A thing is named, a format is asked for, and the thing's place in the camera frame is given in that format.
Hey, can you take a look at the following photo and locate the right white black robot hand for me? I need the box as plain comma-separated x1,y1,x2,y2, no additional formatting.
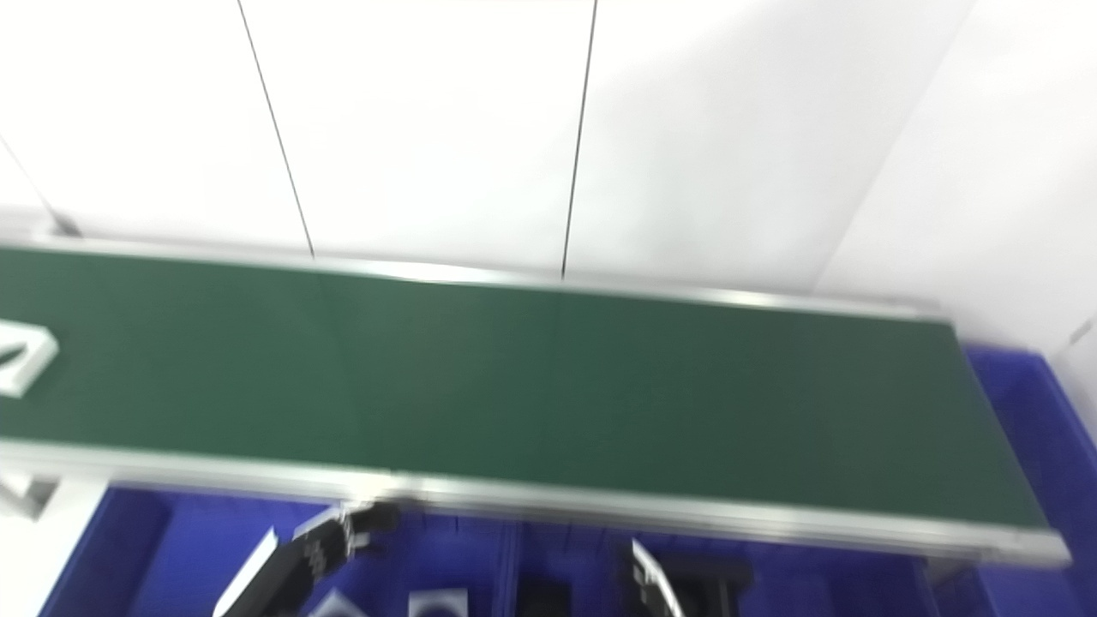
628,538,757,617

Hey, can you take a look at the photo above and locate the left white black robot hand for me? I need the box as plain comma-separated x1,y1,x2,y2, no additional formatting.
212,500,404,617

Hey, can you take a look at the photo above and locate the white square part round hole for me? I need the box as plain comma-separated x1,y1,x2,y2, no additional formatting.
0,319,60,398

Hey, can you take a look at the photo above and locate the blue plastic bin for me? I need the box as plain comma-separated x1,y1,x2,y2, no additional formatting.
38,485,520,617
513,518,933,617
930,343,1097,617

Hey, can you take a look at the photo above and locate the black part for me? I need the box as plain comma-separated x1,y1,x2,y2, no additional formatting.
517,576,569,617

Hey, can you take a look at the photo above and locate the green conveyor belt aluminium frame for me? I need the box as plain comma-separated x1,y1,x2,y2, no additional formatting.
0,231,1074,592

